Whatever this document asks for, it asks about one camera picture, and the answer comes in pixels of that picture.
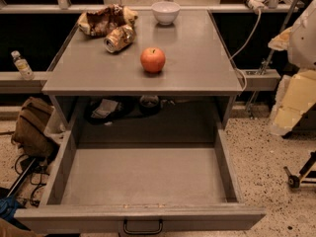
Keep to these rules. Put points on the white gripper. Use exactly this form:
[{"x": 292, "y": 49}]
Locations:
[{"x": 303, "y": 44}]

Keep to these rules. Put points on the red apple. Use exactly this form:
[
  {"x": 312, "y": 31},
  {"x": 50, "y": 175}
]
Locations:
[{"x": 152, "y": 59}]

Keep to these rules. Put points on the open grey top drawer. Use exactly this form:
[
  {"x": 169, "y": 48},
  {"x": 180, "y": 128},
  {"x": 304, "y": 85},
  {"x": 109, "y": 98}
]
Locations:
[{"x": 190, "y": 188}]

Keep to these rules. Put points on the metal tripod stand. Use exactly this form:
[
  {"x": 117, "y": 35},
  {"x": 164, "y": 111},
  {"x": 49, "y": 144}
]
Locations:
[{"x": 280, "y": 42}]

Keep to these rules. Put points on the grey metal cabinet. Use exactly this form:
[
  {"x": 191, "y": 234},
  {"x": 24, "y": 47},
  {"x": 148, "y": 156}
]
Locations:
[{"x": 184, "y": 59}]

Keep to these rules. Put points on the black wheeled stand leg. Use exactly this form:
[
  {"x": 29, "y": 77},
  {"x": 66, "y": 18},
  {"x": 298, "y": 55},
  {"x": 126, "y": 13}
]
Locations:
[{"x": 306, "y": 174}]

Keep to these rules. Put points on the white ceramic bowl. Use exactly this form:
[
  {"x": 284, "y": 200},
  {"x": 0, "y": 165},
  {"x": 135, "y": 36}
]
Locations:
[{"x": 165, "y": 12}]

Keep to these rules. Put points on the crushed gold soda can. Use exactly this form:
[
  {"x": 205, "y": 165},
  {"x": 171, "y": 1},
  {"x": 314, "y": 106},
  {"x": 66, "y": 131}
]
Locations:
[{"x": 119, "y": 38}]

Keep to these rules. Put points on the dark bag under cabinet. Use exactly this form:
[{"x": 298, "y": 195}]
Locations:
[{"x": 108, "y": 109}]

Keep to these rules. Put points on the crumpled brown chip bag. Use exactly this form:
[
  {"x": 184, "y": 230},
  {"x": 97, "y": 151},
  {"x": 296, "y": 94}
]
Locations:
[{"x": 100, "y": 23}]

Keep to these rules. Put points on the clear plastic water bottle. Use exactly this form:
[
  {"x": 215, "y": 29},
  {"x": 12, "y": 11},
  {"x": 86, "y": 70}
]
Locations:
[{"x": 22, "y": 65}]

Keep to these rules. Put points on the brown canvas backpack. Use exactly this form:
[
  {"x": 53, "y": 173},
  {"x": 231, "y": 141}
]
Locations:
[{"x": 30, "y": 126}]

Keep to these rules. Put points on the blue object on floor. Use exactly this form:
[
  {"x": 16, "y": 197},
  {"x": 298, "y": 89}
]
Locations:
[{"x": 8, "y": 207}]

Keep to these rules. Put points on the black drawer handle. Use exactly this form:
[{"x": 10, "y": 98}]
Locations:
[{"x": 142, "y": 227}]

